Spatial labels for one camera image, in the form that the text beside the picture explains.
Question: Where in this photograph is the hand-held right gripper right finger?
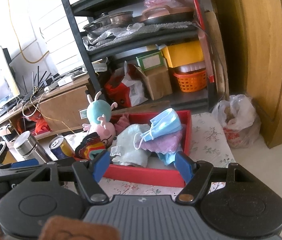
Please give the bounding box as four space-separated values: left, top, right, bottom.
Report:
175 151 251 204

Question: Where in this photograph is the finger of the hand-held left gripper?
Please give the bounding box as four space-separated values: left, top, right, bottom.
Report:
0 158 42 173

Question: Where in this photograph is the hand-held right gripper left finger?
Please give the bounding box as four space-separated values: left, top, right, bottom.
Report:
30 149 110 204

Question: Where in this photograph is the striped knitted sock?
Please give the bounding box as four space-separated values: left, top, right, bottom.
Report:
75 132 107 160

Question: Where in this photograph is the purple towel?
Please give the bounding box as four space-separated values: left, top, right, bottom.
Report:
138 125 188 155

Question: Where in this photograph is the pink pig plush toy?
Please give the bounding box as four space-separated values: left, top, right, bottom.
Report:
82 91 117 148

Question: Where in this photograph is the light green towel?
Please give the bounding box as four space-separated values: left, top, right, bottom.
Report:
109 124 154 168

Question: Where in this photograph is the red cardboard box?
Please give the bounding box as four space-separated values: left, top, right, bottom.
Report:
74 110 193 188

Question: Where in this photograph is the blue face mask bundle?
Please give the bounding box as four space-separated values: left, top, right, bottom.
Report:
134 108 183 150

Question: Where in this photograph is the pink knitted cloth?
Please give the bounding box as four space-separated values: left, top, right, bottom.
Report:
114 113 131 130

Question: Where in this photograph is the steel thermos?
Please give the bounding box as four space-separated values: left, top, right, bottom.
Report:
13 130 52 164

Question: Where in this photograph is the blue and yellow drink can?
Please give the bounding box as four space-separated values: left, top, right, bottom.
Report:
49 135 75 160

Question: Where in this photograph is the wooden TV stand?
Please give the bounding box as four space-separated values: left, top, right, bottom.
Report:
0 74 94 140

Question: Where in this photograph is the red and white plastic bag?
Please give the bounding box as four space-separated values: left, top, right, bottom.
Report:
104 61 149 108

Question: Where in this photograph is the orange plastic basket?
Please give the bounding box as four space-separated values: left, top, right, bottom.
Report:
173 69 208 93

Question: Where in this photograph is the black antenna router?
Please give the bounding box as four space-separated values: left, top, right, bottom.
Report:
21 65 56 100

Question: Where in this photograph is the brown cardboard box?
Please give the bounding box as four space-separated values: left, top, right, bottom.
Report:
134 65 173 100

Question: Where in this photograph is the white power adapter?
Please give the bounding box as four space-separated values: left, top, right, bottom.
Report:
57 77 72 87

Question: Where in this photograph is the brown lidded container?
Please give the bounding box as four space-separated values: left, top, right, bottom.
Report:
175 62 206 74

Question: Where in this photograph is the green box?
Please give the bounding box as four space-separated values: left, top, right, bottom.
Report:
136 50 168 72

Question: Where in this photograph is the yellow box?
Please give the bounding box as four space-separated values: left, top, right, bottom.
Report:
161 40 204 68

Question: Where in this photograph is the cardboard sheet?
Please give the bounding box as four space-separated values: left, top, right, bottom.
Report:
205 10 229 100

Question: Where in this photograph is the black metal shelf rack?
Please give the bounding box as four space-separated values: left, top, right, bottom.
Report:
55 0 218 113

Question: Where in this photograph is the bubble wrap sheet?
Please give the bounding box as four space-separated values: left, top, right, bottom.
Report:
82 21 196 52

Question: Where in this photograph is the wooden cabinet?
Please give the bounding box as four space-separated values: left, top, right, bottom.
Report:
206 0 282 149

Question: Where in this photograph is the red board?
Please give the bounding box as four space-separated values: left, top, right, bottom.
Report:
185 0 216 83

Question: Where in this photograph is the black frying pan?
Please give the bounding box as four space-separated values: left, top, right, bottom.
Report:
141 11 196 25

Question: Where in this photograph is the steel pot with lid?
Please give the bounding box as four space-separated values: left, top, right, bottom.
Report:
83 11 134 32

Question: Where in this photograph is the brown clay pot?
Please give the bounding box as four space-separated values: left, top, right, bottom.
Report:
141 6 171 18

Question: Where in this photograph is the yellow cable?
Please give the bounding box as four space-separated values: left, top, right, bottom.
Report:
5 0 50 63

